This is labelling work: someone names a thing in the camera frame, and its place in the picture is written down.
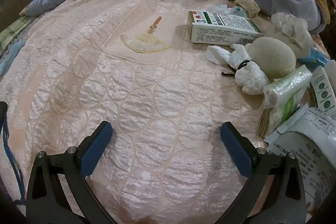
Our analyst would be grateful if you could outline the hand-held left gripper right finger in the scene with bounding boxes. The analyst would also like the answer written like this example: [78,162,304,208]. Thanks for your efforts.
[220,122,310,224]

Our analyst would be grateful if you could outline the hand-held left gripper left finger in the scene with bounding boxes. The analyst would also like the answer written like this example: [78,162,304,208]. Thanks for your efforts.
[26,121,117,224]

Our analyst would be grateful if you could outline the blue snack packet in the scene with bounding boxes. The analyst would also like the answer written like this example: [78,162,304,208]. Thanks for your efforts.
[299,48,329,64]

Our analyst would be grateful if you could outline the white teal plastic wrapper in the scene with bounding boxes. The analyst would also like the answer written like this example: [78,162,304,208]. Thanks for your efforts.
[228,5,248,18]

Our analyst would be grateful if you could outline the large white printed packet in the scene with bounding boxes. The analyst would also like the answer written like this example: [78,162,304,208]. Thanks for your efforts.
[264,132,336,214]

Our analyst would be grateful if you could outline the tied white tissue bundle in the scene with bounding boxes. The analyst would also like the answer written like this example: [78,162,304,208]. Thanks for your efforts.
[230,43,270,95]

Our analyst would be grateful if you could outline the green white tissue pack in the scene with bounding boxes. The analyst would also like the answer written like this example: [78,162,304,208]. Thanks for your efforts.
[263,65,313,135]

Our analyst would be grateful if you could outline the white serrated sachet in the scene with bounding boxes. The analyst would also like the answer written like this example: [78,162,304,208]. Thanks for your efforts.
[274,105,336,140]

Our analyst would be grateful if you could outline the cream quilted bedspread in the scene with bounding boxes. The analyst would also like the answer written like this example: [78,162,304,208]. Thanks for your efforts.
[0,0,315,224]

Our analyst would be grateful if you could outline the crumpled white tissue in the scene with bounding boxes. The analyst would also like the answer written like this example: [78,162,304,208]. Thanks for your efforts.
[207,46,233,65]

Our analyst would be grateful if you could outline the beige round puff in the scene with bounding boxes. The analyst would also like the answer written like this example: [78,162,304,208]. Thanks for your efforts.
[245,37,297,79]

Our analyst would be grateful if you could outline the white box green circles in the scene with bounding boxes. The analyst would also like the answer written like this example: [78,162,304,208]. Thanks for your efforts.
[310,66,336,115]

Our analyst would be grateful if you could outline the green white medicine box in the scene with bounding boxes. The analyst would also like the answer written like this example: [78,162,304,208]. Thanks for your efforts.
[188,10,264,45]

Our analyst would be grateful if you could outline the crumpled cream tissue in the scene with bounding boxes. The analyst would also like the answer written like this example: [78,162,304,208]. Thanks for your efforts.
[270,13,315,56]

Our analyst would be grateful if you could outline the green plaid cloth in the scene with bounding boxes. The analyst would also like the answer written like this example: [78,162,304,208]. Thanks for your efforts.
[0,15,35,52]

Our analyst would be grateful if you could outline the blue cord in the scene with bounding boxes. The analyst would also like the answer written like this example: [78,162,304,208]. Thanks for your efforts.
[1,106,25,204]

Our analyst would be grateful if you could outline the black hair tie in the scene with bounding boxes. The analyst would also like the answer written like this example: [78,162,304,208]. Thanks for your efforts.
[222,60,251,78]

